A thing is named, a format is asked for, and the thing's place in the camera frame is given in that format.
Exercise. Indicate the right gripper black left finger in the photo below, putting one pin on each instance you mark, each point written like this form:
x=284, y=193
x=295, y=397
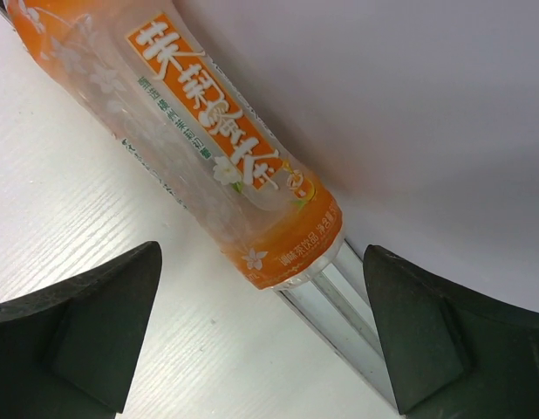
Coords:
x=70, y=350

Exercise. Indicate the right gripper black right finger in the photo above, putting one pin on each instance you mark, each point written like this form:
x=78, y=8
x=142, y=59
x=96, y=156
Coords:
x=451, y=352

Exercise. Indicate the orange tea bottle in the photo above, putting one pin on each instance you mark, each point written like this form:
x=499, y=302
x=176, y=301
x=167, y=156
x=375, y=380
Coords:
x=137, y=68

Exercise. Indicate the aluminium table edge rail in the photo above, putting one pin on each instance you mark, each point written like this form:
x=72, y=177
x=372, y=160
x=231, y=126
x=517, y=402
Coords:
x=335, y=305

